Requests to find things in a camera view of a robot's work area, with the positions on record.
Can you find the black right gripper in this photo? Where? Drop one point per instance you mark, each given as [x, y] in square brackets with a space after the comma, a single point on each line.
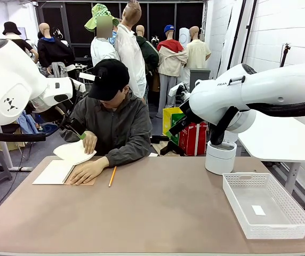
[187, 112]

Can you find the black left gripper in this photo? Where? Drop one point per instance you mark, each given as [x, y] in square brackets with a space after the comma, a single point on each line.
[60, 118]

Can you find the white notebook paper sheet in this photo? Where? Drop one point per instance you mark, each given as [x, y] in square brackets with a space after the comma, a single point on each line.
[70, 153]

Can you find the brown spiral notebook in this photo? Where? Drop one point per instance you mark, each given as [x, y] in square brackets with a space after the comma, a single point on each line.
[51, 173]

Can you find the yellow pencil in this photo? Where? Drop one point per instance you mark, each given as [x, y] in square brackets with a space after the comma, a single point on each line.
[112, 176]

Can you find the person's right forearm grey sleeve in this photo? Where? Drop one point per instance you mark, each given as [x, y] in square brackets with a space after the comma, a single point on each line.
[71, 136]

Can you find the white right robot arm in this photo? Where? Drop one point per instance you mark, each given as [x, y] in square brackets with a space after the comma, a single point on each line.
[275, 85]

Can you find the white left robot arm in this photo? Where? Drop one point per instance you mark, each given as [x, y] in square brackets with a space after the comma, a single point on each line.
[6, 77]

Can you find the person's left forearm grey sleeve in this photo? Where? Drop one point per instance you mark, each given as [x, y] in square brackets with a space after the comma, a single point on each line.
[128, 158]

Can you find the person's right hand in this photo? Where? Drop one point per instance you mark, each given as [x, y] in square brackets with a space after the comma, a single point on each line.
[90, 142]

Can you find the person's left hand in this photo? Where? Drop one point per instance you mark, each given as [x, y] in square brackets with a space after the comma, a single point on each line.
[87, 173]

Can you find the green recycling bag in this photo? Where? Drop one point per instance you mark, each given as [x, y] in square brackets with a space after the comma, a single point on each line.
[176, 122]

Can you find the yellow recycling bag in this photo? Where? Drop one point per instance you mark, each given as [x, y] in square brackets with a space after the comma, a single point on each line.
[167, 120]

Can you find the red recycling bag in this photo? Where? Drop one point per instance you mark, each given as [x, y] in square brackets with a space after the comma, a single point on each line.
[192, 144]

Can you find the black floor stand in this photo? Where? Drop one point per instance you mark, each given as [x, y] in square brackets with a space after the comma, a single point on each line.
[172, 148]

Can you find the small white table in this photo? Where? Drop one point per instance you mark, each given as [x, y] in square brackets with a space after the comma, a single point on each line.
[197, 144]

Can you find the person in grey jacket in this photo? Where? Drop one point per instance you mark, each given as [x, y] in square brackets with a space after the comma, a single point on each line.
[123, 125]

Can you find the blue garment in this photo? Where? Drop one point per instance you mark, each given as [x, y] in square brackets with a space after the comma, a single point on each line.
[27, 124]

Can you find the cluttered white desk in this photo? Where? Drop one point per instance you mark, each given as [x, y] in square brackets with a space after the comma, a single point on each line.
[87, 76]

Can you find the white lidded trash bin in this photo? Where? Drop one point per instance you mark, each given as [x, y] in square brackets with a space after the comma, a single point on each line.
[219, 162]

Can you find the grey cabinet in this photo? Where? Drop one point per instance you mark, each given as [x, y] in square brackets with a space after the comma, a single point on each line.
[199, 74]

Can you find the grey plaid garment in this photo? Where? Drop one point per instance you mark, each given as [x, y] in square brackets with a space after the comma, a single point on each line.
[59, 70]

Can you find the black baseball cap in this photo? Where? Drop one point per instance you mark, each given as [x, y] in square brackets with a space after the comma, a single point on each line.
[110, 77]

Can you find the mannequin in red beige jacket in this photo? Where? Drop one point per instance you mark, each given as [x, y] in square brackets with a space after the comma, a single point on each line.
[171, 61]

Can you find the beige fabric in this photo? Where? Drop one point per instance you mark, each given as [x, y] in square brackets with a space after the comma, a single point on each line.
[8, 145]

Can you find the mannequin in cream shirt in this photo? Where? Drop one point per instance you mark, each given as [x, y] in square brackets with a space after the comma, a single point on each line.
[197, 53]

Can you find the mannequin in black sweater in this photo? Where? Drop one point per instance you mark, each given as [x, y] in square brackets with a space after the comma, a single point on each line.
[52, 52]

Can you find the mannequin in white shirt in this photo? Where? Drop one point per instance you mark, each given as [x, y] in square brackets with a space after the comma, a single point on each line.
[103, 52]

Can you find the mannequin in green hoodie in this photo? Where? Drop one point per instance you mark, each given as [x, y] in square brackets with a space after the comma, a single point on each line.
[149, 53]

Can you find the tall mannequin white shirt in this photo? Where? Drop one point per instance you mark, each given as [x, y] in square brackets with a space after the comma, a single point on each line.
[131, 61]

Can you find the white oval device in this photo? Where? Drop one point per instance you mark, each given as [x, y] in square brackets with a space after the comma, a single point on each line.
[184, 37]

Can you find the black headset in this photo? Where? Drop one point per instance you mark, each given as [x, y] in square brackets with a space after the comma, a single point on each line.
[57, 33]

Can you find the mannequin in black top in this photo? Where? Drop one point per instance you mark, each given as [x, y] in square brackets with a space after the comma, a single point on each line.
[22, 44]

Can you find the blue cap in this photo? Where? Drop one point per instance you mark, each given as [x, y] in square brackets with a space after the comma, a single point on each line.
[169, 27]

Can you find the large white side table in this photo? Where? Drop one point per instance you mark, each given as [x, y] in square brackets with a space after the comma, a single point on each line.
[288, 144]

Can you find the green checked sun hat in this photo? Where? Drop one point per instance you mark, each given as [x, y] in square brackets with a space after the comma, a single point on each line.
[94, 18]

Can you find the white rectangular label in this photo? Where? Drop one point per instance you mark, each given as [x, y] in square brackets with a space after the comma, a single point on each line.
[258, 210]

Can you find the black bucket hat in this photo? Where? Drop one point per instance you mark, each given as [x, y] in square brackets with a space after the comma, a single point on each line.
[11, 28]

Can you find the white perforated plastic basket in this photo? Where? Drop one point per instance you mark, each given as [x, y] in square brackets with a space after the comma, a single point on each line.
[264, 224]

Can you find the black tripod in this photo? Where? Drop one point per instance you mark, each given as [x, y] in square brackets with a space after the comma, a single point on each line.
[287, 48]

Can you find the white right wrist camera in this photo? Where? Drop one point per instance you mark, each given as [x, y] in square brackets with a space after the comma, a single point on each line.
[173, 90]

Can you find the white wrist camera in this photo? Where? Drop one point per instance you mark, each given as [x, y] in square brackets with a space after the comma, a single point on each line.
[80, 87]
[173, 90]

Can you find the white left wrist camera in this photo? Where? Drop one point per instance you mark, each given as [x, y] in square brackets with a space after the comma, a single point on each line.
[80, 87]

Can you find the white desk frame leg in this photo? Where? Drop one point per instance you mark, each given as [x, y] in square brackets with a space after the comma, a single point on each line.
[4, 149]

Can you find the black wall pole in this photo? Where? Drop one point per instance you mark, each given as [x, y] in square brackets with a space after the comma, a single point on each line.
[250, 26]
[239, 26]

